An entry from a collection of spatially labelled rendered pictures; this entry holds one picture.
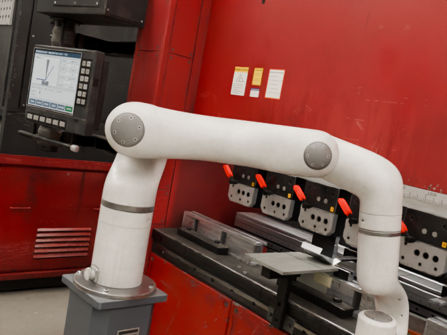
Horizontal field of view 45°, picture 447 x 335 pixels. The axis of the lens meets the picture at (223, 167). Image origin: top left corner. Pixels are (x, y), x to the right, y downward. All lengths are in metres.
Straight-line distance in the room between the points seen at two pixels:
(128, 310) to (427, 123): 0.98
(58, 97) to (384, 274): 1.70
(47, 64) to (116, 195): 1.46
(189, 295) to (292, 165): 1.24
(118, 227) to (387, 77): 0.97
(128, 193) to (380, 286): 0.58
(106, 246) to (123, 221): 0.07
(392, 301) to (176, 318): 1.21
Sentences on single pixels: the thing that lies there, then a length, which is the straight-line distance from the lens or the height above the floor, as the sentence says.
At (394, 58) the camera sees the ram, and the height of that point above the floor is 1.69.
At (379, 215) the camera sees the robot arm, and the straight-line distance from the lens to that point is 1.17.
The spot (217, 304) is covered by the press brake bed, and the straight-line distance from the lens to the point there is 2.09.
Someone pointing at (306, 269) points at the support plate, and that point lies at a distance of 1.72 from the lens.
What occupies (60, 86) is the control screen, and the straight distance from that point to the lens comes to 2.48.
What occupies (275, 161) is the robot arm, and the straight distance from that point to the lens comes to 1.11.
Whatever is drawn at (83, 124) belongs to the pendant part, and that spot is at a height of 1.29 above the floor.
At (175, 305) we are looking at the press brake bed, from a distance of 2.32.
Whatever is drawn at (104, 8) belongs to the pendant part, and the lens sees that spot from 2.37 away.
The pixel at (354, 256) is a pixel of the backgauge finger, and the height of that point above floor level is 1.00.
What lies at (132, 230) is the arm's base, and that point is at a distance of 1.19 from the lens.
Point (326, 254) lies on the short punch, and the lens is 1.87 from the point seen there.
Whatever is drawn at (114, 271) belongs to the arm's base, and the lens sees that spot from 1.22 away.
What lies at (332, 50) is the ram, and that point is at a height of 1.71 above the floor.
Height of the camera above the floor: 1.43
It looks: 5 degrees down
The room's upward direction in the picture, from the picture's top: 10 degrees clockwise
